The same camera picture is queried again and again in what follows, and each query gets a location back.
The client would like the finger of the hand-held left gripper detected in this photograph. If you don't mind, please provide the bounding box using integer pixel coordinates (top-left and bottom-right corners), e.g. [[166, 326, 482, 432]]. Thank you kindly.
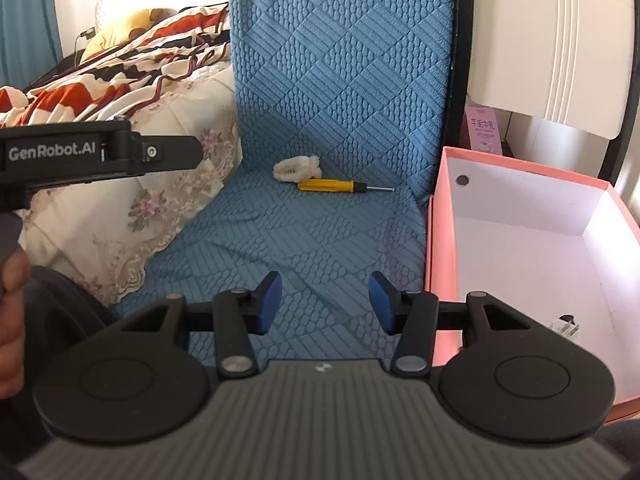
[[132, 135, 205, 175]]

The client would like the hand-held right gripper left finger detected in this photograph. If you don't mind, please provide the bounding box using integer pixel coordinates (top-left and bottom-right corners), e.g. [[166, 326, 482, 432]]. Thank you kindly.
[[117, 271, 284, 380]]

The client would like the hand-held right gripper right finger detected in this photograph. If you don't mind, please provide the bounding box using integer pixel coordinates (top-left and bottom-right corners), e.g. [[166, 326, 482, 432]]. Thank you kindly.
[[368, 271, 533, 377]]

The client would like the yellow screwdriver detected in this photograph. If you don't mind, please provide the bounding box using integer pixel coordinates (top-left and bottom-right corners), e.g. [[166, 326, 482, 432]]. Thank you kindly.
[[297, 179, 396, 194]]

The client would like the pink cardboard box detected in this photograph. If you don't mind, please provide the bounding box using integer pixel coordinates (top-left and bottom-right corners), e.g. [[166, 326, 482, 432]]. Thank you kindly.
[[425, 146, 640, 423]]

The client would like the white charger plug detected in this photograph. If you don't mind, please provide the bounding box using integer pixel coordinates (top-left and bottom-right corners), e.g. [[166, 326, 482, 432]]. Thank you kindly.
[[550, 314, 582, 346]]

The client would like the person's left hand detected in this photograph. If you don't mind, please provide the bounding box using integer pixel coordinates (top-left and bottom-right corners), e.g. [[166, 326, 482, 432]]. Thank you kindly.
[[0, 247, 32, 402]]

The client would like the floral lace bed sheet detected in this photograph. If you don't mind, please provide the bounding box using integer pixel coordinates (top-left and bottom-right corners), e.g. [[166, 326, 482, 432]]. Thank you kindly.
[[15, 66, 247, 307]]

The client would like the striped orange white blanket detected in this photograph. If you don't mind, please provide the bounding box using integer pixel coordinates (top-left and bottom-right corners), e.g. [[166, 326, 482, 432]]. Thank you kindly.
[[0, 5, 234, 130]]

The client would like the white crumpled cloth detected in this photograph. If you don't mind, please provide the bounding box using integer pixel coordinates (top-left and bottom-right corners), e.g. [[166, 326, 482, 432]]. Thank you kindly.
[[272, 154, 321, 184]]

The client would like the yellow plush toy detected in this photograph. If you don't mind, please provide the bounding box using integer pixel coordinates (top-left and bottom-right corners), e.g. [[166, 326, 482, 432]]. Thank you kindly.
[[80, 7, 179, 62]]

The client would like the blue curtain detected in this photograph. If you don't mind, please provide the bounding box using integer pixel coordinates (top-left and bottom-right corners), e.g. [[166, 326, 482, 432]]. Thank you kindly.
[[0, 0, 64, 89]]

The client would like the person's jeans leg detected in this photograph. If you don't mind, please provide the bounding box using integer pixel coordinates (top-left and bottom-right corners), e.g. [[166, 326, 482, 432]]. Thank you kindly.
[[20, 266, 117, 361]]

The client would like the blue textured chair cover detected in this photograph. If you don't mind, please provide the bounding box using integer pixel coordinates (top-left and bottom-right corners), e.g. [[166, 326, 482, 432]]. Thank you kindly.
[[112, 0, 462, 361]]

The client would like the pink carton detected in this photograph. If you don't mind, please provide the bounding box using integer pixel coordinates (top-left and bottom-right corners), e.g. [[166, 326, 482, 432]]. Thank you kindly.
[[465, 104, 504, 156]]

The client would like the white cabinet panel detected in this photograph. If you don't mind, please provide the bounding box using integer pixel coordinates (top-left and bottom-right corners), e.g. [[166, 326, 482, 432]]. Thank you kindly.
[[465, 0, 640, 139]]

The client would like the black charging cable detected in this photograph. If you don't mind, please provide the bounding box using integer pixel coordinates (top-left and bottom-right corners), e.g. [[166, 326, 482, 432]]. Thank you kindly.
[[74, 26, 97, 55]]

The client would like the black curved frame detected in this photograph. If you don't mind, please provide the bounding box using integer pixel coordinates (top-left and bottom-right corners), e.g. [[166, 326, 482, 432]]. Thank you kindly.
[[444, 0, 640, 193]]

